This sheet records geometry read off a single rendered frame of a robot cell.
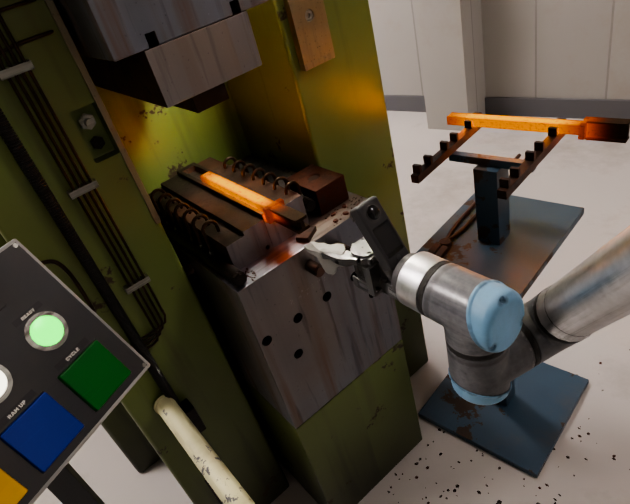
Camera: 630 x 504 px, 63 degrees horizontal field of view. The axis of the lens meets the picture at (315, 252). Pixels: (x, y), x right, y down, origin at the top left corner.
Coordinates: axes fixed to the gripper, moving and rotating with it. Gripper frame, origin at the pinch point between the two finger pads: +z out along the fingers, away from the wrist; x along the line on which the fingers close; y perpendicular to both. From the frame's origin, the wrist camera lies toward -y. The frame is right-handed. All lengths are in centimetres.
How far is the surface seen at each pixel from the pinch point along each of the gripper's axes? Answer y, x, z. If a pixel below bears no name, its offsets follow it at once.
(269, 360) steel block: 29.3, -16.5, 11.3
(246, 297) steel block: 11.4, -15.8, 11.4
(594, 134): 8, 64, -15
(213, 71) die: -28.8, -3.5, 17.6
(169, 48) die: -34.8, -9.5, 17.6
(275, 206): -0.5, -1.3, 15.5
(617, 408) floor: 101, 68, -26
